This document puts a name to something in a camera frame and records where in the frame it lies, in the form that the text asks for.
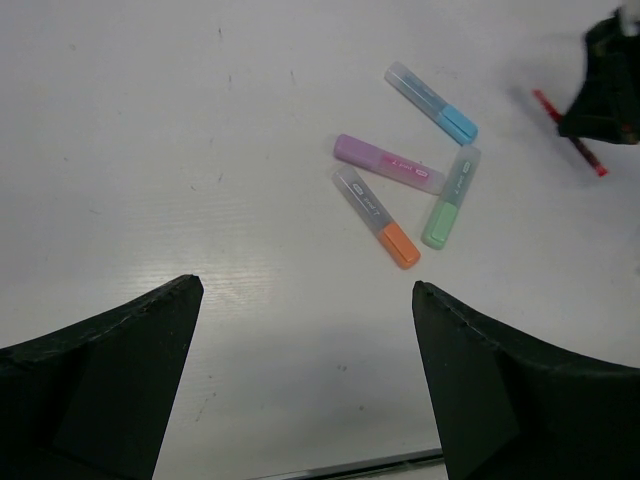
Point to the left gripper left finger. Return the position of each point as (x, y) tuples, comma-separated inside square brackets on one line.
[(93, 400)]

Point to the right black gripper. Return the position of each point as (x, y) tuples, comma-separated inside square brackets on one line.
[(606, 107)]

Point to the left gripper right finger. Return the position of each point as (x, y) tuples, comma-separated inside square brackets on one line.
[(510, 406)]

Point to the red gel pen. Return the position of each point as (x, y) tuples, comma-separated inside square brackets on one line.
[(578, 144)]

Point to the orange highlighter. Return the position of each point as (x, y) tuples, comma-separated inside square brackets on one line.
[(370, 209)]

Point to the blue highlighter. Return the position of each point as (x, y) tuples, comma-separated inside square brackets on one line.
[(443, 114)]

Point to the green highlighter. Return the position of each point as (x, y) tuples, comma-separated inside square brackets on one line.
[(445, 211)]

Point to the purple highlighter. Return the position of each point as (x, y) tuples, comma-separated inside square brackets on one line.
[(371, 158)]

